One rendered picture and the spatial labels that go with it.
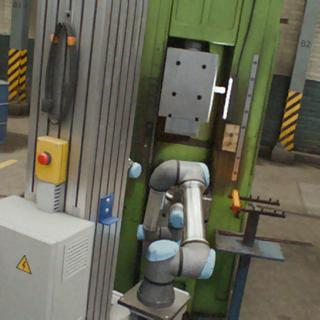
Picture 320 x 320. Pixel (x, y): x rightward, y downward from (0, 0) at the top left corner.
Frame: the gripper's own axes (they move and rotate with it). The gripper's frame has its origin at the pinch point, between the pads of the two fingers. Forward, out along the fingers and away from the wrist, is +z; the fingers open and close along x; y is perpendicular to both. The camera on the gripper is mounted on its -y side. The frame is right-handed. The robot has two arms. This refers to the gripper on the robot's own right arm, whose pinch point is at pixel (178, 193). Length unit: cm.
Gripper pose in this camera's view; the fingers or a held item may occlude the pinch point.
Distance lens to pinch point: 260.0
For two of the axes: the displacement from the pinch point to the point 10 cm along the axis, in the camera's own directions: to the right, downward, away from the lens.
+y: -1.4, 9.6, 2.5
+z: 0.4, -2.5, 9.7
